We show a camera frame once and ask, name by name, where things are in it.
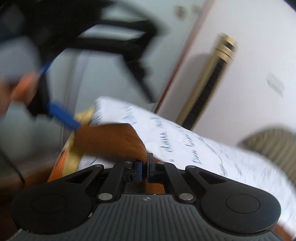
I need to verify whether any brown knit sweater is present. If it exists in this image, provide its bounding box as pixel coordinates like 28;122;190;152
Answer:
73;122;166;195

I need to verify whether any white script-print bed sheet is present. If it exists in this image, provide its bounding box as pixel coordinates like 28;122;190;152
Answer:
75;96;295;236

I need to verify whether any olive green upholstered headboard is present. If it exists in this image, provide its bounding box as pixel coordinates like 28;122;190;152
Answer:
239;128;295;184

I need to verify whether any white door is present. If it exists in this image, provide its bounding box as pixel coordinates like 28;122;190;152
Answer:
157;1;295;146

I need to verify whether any gold black door handle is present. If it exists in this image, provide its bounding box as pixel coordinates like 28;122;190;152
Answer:
176;34;237;130

